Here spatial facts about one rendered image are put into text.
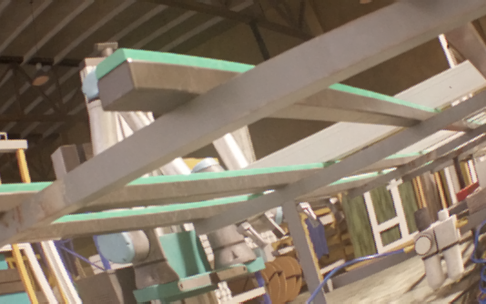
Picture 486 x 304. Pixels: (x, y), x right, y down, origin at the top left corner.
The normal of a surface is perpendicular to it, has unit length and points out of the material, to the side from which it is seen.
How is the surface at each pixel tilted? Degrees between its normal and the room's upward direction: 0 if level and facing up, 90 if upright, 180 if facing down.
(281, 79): 90
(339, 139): 90
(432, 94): 90
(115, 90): 90
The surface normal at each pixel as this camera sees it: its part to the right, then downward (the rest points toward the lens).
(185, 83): 0.79, -0.37
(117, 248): -0.29, 0.00
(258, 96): -0.51, 0.01
